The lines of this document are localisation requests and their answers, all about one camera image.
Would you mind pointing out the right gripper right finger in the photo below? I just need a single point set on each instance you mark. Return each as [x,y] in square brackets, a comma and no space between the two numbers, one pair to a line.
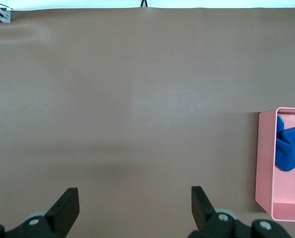
[204,215]

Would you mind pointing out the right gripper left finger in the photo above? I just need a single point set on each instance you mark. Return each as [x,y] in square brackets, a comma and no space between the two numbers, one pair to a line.
[60,218]

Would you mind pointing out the blue cloth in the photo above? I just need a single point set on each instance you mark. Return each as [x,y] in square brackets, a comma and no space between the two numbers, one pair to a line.
[288,148]

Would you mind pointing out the pink plastic bin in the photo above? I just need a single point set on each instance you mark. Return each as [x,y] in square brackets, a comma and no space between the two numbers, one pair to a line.
[265,161]

